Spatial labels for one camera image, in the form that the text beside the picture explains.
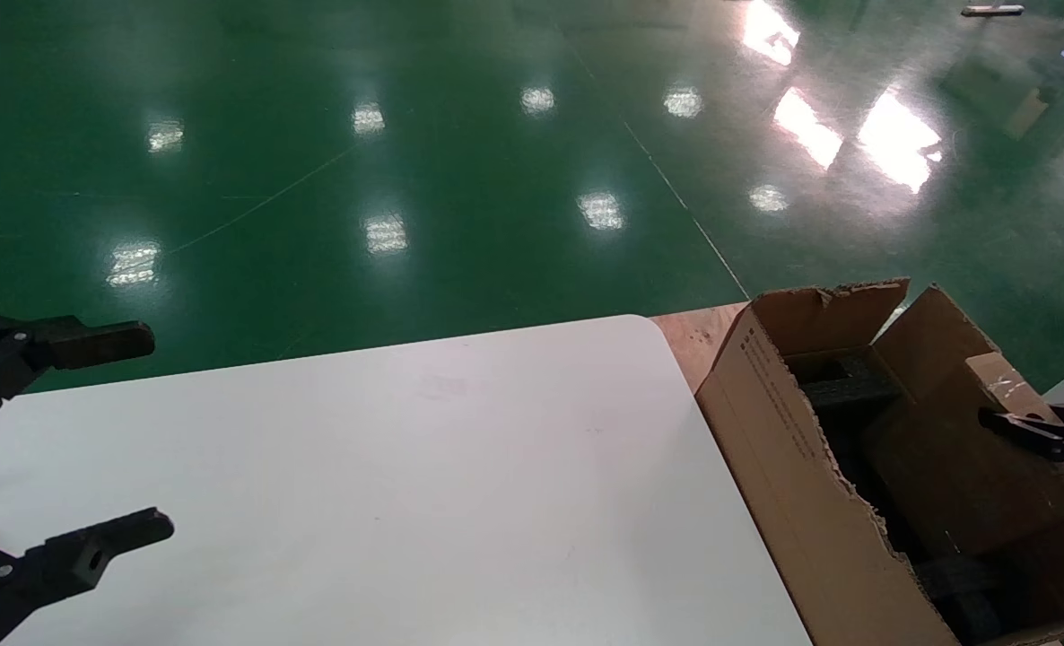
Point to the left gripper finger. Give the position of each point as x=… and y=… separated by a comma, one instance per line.
x=92, y=343
x=65, y=561

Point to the small brown cardboard box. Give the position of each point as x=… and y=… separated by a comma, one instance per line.
x=963, y=484

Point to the big open cardboard box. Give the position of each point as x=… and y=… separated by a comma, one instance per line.
x=783, y=475

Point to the wooden board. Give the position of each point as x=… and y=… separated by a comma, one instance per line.
x=693, y=345

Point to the white flat floor bar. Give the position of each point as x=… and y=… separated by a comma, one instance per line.
x=992, y=10

